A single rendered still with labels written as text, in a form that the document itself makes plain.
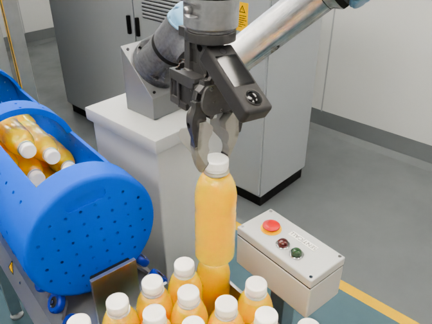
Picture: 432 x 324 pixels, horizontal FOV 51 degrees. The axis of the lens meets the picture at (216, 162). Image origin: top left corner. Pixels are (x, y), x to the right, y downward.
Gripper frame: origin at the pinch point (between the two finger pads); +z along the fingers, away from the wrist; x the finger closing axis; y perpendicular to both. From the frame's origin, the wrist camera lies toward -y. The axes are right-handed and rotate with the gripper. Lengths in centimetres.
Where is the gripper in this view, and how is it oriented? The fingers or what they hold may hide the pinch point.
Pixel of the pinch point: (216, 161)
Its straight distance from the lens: 69.8
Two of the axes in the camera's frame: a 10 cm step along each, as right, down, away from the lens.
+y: -6.3, -4.1, 6.6
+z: -0.3, 8.6, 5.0
